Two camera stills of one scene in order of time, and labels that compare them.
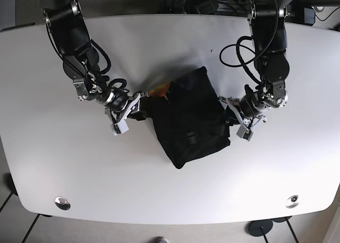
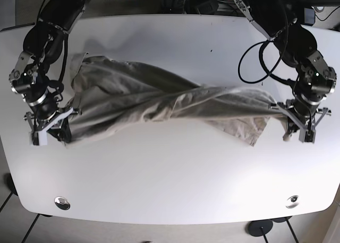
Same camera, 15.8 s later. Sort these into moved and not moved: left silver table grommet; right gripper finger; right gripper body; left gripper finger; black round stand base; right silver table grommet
Moved: left gripper finger; right gripper finger; right gripper body
Not moved: black round stand base; left silver table grommet; right silver table grommet
